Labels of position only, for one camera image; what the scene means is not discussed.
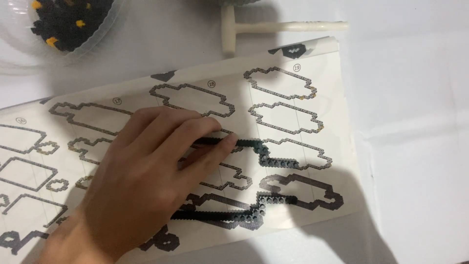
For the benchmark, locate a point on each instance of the person's left hand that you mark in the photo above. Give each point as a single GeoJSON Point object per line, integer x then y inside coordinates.
{"type": "Point", "coordinates": [139, 172]}

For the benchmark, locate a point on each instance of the black brick strip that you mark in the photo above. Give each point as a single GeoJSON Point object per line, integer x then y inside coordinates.
{"type": "Point", "coordinates": [227, 215]}
{"type": "Point", "coordinates": [263, 152]}

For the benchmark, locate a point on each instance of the printed building instruction sheet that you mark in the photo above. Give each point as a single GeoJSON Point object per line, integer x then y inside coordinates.
{"type": "Point", "coordinates": [293, 117]}

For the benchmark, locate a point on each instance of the pile of black and yellow bricks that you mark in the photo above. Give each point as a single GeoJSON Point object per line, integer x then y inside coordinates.
{"type": "Point", "coordinates": [69, 22]}

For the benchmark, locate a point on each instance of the clear plastic bowl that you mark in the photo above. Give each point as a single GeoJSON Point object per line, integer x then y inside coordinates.
{"type": "Point", "coordinates": [22, 51]}

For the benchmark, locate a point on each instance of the white plastic hammer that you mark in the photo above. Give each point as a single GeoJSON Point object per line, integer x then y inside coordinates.
{"type": "Point", "coordinates": [278, 26]}

